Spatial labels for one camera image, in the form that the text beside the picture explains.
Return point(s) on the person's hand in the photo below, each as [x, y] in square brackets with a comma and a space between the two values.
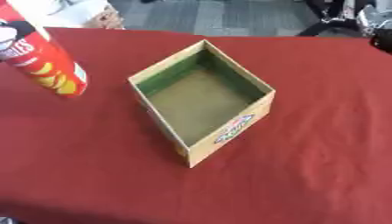
[31, 17]

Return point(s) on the red chip can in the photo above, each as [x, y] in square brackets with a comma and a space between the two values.
[43, 65]

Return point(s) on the tan cardboard box green inside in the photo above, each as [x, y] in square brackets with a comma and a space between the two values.
[229, 137]

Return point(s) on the white bag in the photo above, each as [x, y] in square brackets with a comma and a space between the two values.
[76, 11]

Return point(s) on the black chair base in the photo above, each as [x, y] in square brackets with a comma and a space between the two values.
[331, 25]

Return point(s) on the silver grey bag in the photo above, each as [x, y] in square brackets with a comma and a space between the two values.
[375, 17]

